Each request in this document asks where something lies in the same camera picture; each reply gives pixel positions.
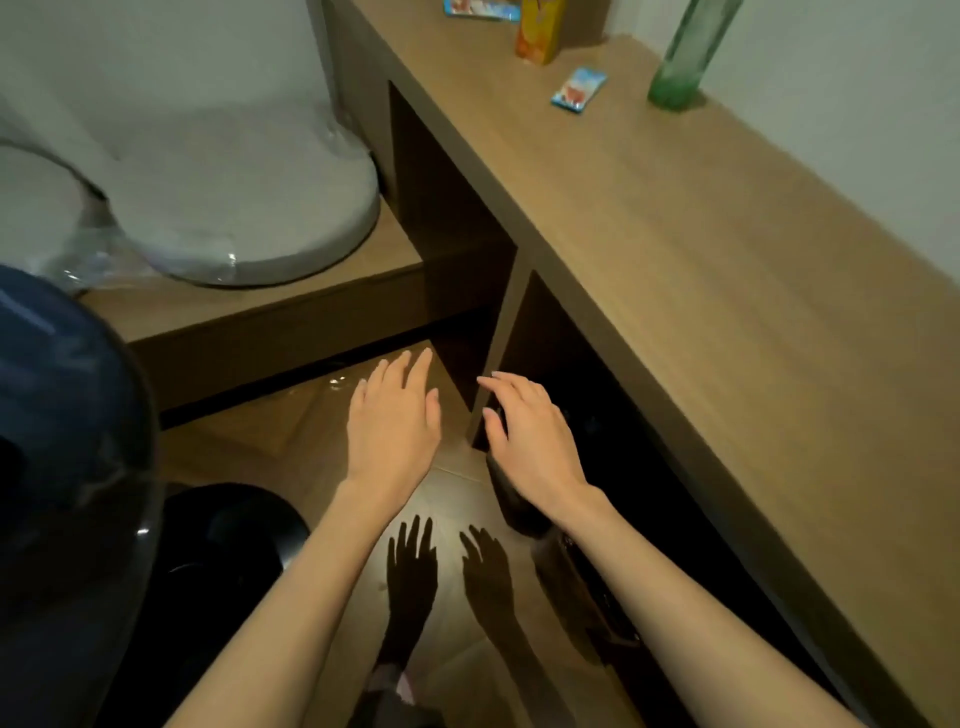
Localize green plastic drink bottle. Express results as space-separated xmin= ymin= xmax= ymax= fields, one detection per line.
xmin=647 ymin=0 xmax=745 ymax=112

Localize dark trousers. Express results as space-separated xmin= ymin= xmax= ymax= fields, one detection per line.
xmin=348 ymin=689 xmax=421 ymax=728

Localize round grey seat cushion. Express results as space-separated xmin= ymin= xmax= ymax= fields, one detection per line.
xmin=0 ymin=142 xmax=114 ymax=294
xmin=0 ymin=0 xmax=382 ymax=289

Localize person's right forearm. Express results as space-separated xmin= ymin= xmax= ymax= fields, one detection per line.
xmin=558 ymin=487 xmax=864 ymax=728

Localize small blue red wrapper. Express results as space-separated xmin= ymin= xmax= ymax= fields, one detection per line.
xmin=551 ymin=67 xmax=608 ymax=115

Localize blue snack wrapper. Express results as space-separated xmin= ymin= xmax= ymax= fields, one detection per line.
xmin=443 ymin=0 xmax=522 ymax=22

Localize white left sneaker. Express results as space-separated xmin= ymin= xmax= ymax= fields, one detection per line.
xmin=367 ymin=663 xmax=418 ymax=706

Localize black round table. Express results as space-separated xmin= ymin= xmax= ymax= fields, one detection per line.
xmin=0 ymin=263 xmax=310 ymax=728

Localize person's right hand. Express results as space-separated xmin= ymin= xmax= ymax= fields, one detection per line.
xmin=476 ymin=371 xmax=594 ymax=526

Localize person's left hand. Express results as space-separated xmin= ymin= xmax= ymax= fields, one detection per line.
xmin=344 ymin=347 xmax=444 ymax=500

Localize person's left forearm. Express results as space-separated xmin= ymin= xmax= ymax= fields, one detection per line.
xmin=168 ymin=479 xmax=421 ymax=728

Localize yellow juice carton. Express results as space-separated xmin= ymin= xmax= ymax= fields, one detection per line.
xmin=515 ymin=0 xmax=568 ymax=67

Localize wooden built-in desk unit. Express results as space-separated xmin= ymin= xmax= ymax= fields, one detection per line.
xmin=322 ymin=0 xmax=960 ymax=728

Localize brown waste bin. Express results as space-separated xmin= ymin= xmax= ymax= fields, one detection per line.
xmin=485 ymin=449 xmax=646 ymax=654

